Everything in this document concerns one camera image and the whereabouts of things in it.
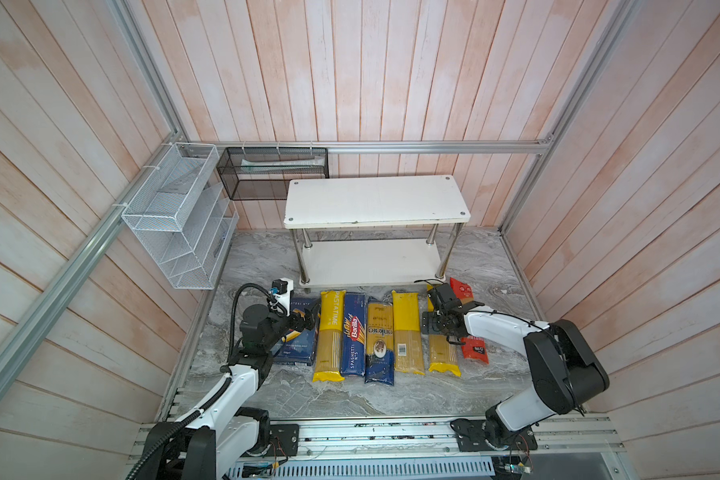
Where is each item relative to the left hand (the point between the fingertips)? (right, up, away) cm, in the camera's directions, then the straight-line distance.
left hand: (307, 300), depth 83 cm
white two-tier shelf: (+19, +28, -3) cm, 34 cm away
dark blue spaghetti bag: (+21, -13, +5) cm, 25 cm away
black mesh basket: (-16, +40, +13) cm, 45 cm away
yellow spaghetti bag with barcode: (+29, -16, +3) cm, 34 cm away
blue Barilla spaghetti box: (+13, -18, 0) cm, 22 cm away
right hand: (+41, -9, +12) cm, 43 cm away
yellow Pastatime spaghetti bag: (+6, -13, +5) cm, 15 cm away
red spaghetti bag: (+48, -14, +3) cm, 50 cm away
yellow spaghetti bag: (+40, -17, +3) cm, 43 cm away
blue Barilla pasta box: (-1, -14, -1) cm, 14 cm away
